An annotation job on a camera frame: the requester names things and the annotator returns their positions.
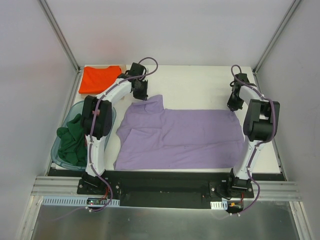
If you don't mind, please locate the left white cable duct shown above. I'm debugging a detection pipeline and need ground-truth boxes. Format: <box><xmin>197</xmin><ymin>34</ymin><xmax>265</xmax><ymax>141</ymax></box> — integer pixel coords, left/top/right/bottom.
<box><xmin>42</xmin><ymin>196</ymin><xmax>120</xmax><ymax>208</ymax></box>

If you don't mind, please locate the white cable duct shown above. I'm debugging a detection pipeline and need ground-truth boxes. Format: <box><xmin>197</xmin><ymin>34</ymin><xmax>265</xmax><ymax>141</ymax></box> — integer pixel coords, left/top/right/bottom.
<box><xmin>210</xmin><ymin>201</ymin><xmax>228</xmax><ymax>211</ymax></box>
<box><xmin>42</xmin><ymin>196</ymin><xmax>120</xmax><ymax>208</ymax></box>

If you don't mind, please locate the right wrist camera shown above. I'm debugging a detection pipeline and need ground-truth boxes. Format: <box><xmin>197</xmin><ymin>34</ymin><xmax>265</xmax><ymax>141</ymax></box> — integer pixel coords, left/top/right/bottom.
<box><xmin>234</xmin><ymin>72</ymin><xmax>250</xmax><ymax>86</ymax></box>

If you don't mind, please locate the folded beige t shirt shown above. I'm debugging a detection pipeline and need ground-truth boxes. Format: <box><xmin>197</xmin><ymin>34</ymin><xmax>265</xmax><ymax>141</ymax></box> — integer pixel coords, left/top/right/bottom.
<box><xmin>79</xmin><ymin>64</ymin><xmax>127</xmax><ymax>101</ymax></box>

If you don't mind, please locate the folded orange t shirt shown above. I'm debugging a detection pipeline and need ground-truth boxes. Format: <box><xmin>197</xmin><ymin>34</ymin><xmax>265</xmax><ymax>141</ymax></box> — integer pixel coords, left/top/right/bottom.
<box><xmin>78</xmin><ymin>65</ymin><xmax>122</xmax><ymax>95</ymax></box>

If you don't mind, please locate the right white cable duct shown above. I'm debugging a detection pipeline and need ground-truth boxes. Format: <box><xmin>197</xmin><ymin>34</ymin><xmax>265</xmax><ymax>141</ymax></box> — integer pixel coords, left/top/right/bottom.
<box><xmin>210</xmin><ymin>201</ymin><xmax>228</xmax><ymax>211</ymax></box>

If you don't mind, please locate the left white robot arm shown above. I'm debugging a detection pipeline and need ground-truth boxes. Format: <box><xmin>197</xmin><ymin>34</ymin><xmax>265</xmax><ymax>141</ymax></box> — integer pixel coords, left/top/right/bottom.
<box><xmin>80</xmin><ymin>70</ymin><xmax>148</xmax><ymax>195</ymax></box>

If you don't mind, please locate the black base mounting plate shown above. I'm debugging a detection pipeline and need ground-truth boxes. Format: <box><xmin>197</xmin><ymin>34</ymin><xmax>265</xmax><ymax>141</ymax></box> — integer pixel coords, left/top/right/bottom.
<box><xmin>48</xmin><ymin>169</ymin><xmax>285</xmax><ymax>209</ymax></box>

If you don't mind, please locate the left aluminium corner post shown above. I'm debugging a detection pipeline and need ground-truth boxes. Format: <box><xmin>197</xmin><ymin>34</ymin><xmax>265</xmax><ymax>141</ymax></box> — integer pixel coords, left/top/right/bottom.
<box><xmin>37</xmin><ymin>0</ymin><xmax>81</xmax><ymax>73</ymax></box>

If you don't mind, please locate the lilac purple t shirt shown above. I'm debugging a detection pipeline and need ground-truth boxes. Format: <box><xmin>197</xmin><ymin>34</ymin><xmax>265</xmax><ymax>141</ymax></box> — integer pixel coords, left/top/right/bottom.
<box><xmin>114</xmin><ymin>95</ymin><xmax>244</xmax><ymax>171</ymax></box>

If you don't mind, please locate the aluminium corner post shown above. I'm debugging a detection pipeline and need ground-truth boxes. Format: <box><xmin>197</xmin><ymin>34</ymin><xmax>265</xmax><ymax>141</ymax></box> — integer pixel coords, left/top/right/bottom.
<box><xmin>252</xmin><ymin>0</ymin><xmax>303</xmax><ymax>76</ymax></box>
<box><xmin>37</xmin><ymin>0</ymin><xmax>81</xmax><ymax>73</ymax></box>

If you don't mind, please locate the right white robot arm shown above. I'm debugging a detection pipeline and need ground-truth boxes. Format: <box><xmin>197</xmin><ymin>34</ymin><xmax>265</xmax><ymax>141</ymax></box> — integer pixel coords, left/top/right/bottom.
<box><xmin>225</xmin><ymin>82</ymin><xmax>280</xmax><ymax>198</ymax></box>

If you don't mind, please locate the dark green t shirt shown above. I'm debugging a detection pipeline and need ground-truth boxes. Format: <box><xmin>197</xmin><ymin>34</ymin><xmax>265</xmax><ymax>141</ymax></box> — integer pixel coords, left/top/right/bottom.
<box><xmin>56</xmin><ymin>113</ymin><xmax>87</xmax><ymax>167</ymax></box>

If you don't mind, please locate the right aluminium corner post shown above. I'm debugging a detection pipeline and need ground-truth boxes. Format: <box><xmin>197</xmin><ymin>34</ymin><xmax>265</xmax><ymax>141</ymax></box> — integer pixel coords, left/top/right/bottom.
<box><xmin>252</xmin><ymin>0</ymin><xmax>303</xmax><ymax>76</ymax></box>

